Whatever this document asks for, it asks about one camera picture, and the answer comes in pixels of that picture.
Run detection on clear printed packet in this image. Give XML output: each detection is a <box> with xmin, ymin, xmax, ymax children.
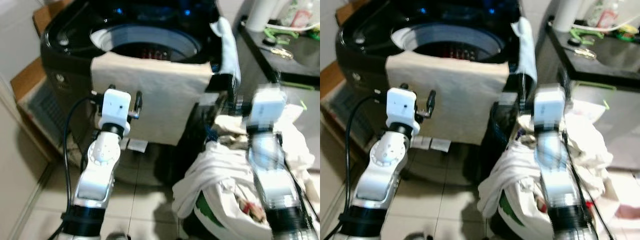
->
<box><xmin>280</xmin><ymin>0</ymin><xmax>321</xmax><ymax>28</ymax></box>
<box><xmin>585</xmin><ymin>0</ymin><xmax>626</xmax><ymax>28</ymax></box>

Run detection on grey grille panel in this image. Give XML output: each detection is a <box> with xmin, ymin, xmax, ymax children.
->
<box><xmin>322</xmin><ymin>82</ymin><xmax>373</xmax><ymax>146</ymax></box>
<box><xmin>17</xmin><ymin>80</ymin><xmax>68</xmax><ymax>151</ymax></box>

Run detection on light blue towel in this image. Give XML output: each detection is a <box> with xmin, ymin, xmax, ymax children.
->
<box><xmin>511</xmin><ymin>16</ymin><xmax>538</xmax><ymax>86</ymax></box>
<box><xmin>210</xmin><ymin>17</ymin><xmax>242</xmax><ymax>87</ymax></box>

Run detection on green plastic clip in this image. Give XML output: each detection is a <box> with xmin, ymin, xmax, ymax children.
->
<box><xmin>570</xmin><ymin>27</ymin><xmax>606</xmax><ymax>45</ymax></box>
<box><xmin>263</xmin><ymin>27</ymin><xmax>301</xmax><ymax>45</ymax></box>

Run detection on white laundry bag green print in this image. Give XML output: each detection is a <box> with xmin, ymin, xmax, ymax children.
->
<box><xmin>477</xmin><ymin>142</ymin><xmax>617</xmax><ymax>240</ymax></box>
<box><xmin>172</xmin><ymin>142</ymin><xmax>321</xmax><ymax>240</ymax></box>

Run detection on metal scissors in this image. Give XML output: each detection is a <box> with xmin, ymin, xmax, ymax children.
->
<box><xmin>567</xmin><ymin>46</ymin><xmax>598</xmax><ymax>61</ymax></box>
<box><xmin>270</xmin><ymin>46</ymin><xmax>296</xmax><ymax>61</ymax></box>

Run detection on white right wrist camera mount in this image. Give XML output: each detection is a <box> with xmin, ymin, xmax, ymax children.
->
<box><xmin>248</xmin><ymin>85</ymin><xmax>287</xmax><ymax>128</ymax></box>
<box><xmin>533</xmin><ymin>84</ymin><xmax>567</xmax><ymax>127</ymax></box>

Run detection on white shirt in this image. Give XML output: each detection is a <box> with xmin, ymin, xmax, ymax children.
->
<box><xmin>172</xmin><ymin>141</ymin><xmax>253</xmax><ymax>219</ymax></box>
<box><xmin>477</xmin><ymin>141</ymin><xmax>543</xmax><ymax>219</ymax></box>

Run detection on beige cloth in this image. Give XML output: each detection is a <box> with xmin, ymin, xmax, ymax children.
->
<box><xmin>90</xmin><ymin>51</ymin><xmax>214</xmax><ymax>147</ymax></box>
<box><xmin>385</xmin><ymin>50</ymin><xmax>511</xmax><ymax>146</ymax></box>

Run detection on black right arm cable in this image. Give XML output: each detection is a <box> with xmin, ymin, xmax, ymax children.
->
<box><xmin>562</xmin><ymin>130</ymin><xmax>617</xmax><ymax>240</ymax></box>
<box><xmin>280</xmin><ymin>145</ymin><xmax>321</xmax><ymax>223</ymax></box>

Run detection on brown cardboard box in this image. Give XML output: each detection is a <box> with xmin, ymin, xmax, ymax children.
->
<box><xmin>320</xmin><ymin>0</ymin><xmax>373</xmax><ymax>98</ymax></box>
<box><xmin>10</xmin><ymin>0</ymin><xmax>76</xmax><ymax>101</ymax></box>

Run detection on black top-load washing machine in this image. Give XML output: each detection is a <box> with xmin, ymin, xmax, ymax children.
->
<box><xmin>40</xmin><ymin>0</ymin><xmax>242</xmax><ymax>188</ymax></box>
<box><xmin>336</xmin><ymin>0</ymin><xmax>538</xmax><ymax>183</ymax></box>

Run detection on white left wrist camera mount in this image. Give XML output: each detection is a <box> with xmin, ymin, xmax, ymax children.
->
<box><xmin>98</xmin><ymin>88</ymin><xmax>132</xmax><ymax>132</ymax></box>
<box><xmin>386</xmin><ymin>87</ymin><xmax>419</xmax><ymax>136</ymax></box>

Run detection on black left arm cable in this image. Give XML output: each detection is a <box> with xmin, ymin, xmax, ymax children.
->
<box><xmin>47</xmin><ymin>95</ymin><xmax>103</xmax><ymax>240</ymax></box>
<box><xmin>322</xmin><ymin>95</ymin><xmax>388</xmax><ymax>240</ymax></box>

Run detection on white cylinder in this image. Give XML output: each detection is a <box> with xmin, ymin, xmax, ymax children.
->
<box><xmin>245</xmin><ymin>0</ymin><xmax>279</xmax><ymax>32</ymax></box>
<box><xmin>554</xmin><ymin>0</ymin><xmax>583</xmax><ymax>32</ymax></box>

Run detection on black counter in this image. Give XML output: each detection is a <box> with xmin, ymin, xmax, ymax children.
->
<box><xmin>545</xmin><ymin>17</ymin><xmax>640</xmax><ymax>91</ymax></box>
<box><xmin>237</xmin><ymin>15</ymin><xmax>321</xmax><ymax>87</ymax></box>

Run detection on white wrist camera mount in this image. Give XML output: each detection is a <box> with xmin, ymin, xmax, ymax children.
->
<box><xmin>533</xmin><ymin>84</ymin><xmax>567</xmax><ymax>127</ymax></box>
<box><xmin>248</xmin><ymin>85</ymin><xmax>287</xmax><ymax>128</ymax></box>
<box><xmin>386</xmin><ymin>87</ymin><xmax>419</xmax><ymax>136</ymax></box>
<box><xmin>98</xmin><ymin>88</ymin><xmax>132</xmax><ymax>132</ymax></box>

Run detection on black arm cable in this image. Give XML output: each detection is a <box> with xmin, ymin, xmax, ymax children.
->
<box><xmin>47</xmin><ymin>95</ymin><xmax>103</xmax><ymax>240</ymax></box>
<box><xmin>280</xmin><ymin>145</ymin><xmax>321</xmax><ymax>223</ymax></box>
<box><xmin>562</xmin><ymin>130</ymin><xmax>617</xmax><ymax>240</ymax></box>
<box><xmin>322</xmin><ymin>95</ymin><xmax>388</xmax><ymax>240</ymax></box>

